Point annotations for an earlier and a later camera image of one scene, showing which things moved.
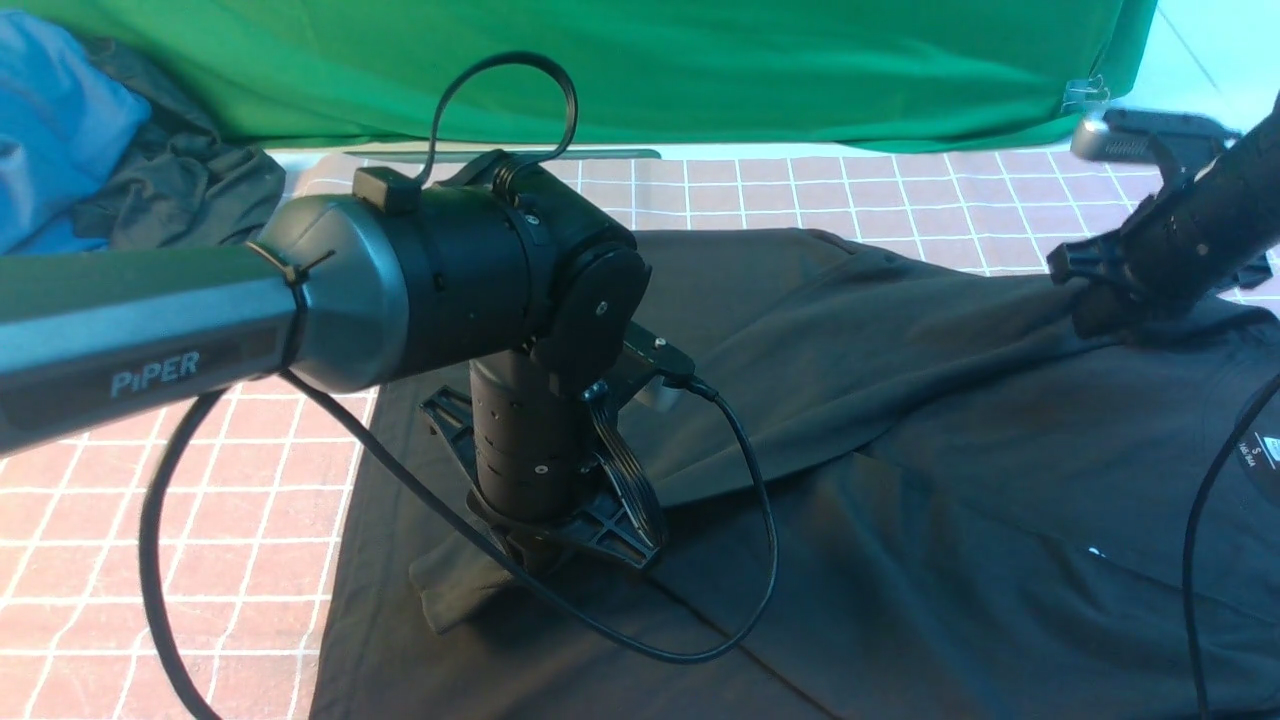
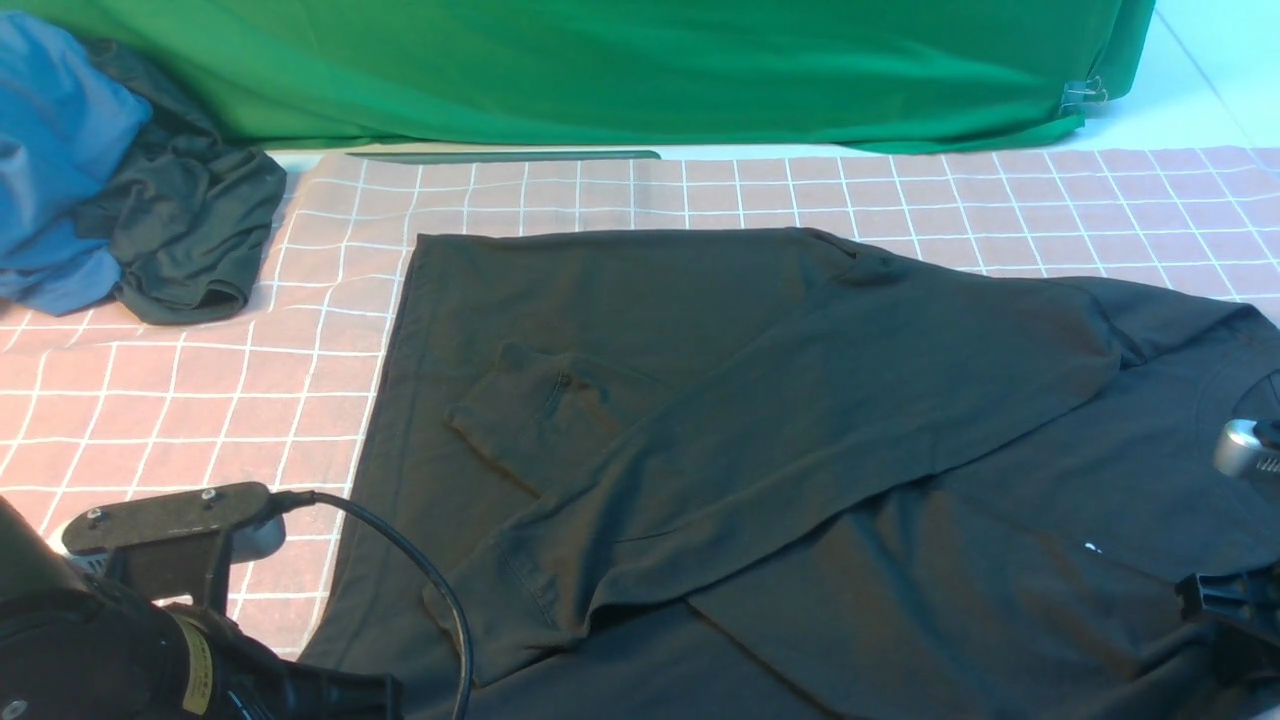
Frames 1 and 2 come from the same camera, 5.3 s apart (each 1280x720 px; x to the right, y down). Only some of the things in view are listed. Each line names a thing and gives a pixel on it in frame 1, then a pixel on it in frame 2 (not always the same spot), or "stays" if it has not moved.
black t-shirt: x=886 y=491 stays
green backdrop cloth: x=652 y=74 stays
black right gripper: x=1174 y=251 to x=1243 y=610
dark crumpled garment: x=187 y=184 stays
